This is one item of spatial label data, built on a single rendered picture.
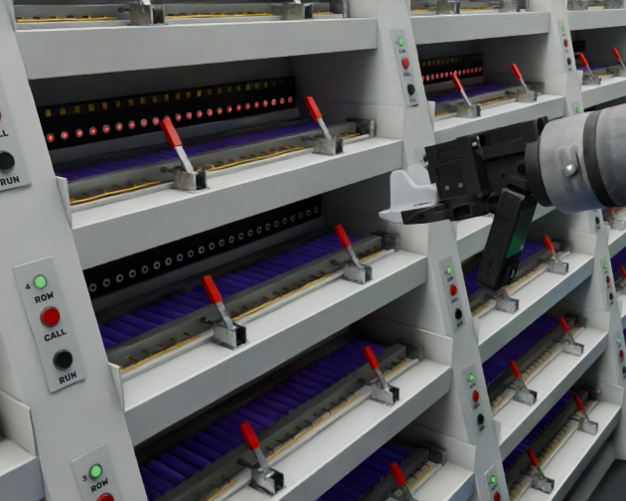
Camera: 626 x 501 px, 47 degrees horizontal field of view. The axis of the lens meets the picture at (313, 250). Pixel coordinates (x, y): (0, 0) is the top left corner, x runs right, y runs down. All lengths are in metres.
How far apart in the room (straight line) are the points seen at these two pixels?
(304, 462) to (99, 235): 0.42
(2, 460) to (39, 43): 0.39
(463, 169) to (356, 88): 0.50
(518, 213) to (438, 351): 0.54
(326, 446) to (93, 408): 0.38
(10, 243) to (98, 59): 0.22
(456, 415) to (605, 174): 0.69
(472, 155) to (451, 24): 0.68
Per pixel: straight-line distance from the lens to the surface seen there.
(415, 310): 1.24
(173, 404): 0.82
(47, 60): 0.78
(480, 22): 1.49
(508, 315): 1.45
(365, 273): 1.05
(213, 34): 0.91
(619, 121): 0.68
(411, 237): 1.19
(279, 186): 0.94
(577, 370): 1.73
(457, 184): 0.75
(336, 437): 1.04
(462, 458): 1.31
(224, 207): 0.87
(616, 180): 0.67
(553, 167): 0.69
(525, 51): 1.83
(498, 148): 0.74
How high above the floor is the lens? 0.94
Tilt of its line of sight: 8 degrees down
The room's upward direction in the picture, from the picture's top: 13 degrees counter-clockwise
